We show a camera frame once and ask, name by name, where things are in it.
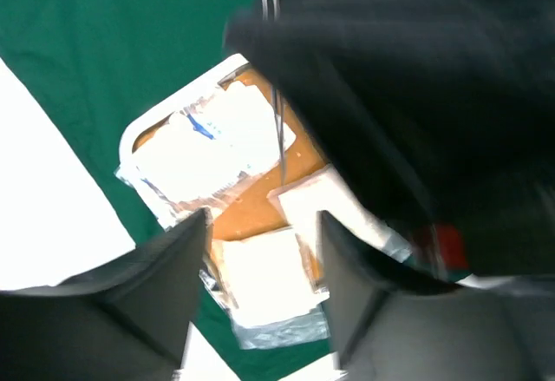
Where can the blue striped gauze packet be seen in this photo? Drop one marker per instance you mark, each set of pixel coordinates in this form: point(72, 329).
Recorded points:
point(238, 127)

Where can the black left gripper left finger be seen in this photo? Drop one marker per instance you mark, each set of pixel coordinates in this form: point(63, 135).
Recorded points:
point(125, 320)

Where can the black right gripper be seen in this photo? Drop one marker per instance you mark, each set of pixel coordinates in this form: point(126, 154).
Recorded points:
point(438, 114)

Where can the stainless steel instrument tray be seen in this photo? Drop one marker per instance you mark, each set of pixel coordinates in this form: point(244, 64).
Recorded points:
point(247, 210)

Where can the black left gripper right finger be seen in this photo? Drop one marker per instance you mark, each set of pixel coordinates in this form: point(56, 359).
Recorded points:
point(389, 321)

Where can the dark green surgical cloth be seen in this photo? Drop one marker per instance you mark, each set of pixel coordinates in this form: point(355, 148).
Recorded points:
point(74, 74)

